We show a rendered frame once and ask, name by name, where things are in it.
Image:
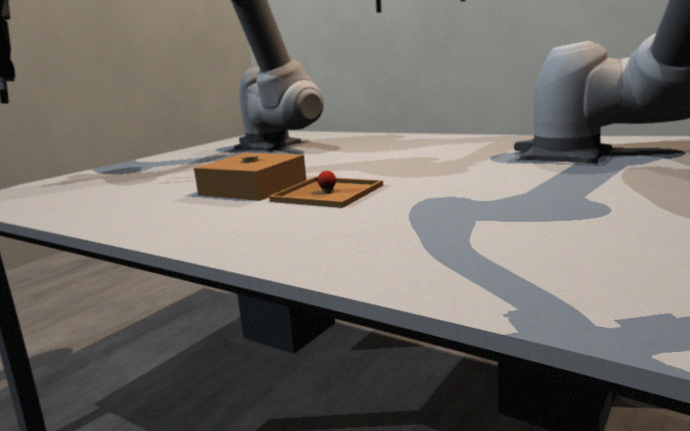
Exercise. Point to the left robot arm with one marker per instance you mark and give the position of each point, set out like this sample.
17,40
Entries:
579,90

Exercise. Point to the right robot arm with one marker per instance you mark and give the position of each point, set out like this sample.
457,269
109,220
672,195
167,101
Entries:
288,99

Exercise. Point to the dark red ball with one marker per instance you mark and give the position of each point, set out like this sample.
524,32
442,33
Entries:
326,180

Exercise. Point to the tan square tray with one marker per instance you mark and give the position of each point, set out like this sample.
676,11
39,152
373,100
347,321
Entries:
345,192

